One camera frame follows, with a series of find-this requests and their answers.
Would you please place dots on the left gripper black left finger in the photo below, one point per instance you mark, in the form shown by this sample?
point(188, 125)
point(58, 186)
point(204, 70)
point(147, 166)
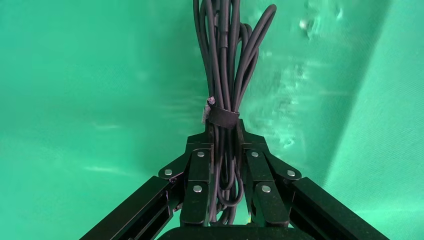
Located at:
point(198, 185)

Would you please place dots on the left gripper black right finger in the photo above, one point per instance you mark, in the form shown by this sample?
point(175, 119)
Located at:
point(265, 192)

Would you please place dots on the green table cloth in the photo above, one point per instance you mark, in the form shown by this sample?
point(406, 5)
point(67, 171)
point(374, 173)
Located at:
point(66, 99)

